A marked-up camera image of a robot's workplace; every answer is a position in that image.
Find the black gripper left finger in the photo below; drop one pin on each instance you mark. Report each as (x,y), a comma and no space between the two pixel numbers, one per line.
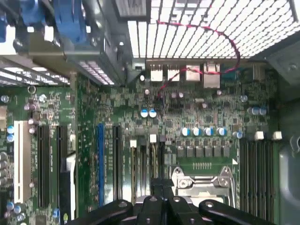
(150,211)

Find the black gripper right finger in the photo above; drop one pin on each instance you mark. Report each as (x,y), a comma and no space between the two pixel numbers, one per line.
(178,211)

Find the row of four RAM slots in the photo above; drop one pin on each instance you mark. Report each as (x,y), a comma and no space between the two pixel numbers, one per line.
(143,168)
(255,175)

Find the CPU socket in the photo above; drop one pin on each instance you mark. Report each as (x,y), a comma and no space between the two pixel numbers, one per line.
(175,172)

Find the metal socket cover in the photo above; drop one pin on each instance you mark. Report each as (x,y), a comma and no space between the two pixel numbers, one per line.
(204,181)

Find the black expansion slot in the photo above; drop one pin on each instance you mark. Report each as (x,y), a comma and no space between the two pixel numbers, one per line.
(44,164)
(117,164)
(62,140)

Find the locking lever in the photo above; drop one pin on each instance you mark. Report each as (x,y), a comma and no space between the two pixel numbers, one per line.
(232,192)

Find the blue expansion slot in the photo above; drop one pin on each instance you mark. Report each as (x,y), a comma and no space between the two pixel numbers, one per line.
(100,164)

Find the blue-topped capacitor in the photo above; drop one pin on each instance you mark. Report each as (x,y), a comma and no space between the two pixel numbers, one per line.
(208,131)
(196,131)
(152,113)
(144,113)
(221,131)
(185,131)

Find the green motherboard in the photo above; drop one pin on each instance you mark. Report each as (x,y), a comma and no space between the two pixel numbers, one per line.
(117,105)

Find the white expansion slot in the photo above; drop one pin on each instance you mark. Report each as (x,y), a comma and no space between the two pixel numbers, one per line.
(22,164)

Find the tall silver rear port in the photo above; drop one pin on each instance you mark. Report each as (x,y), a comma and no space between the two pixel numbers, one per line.
(211,76)

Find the black open PC case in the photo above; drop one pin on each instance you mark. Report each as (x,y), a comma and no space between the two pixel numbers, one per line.
(288,70)

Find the blue card clip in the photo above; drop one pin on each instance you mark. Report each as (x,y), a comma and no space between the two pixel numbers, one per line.
(31,11)
(2,25)
(70,21)

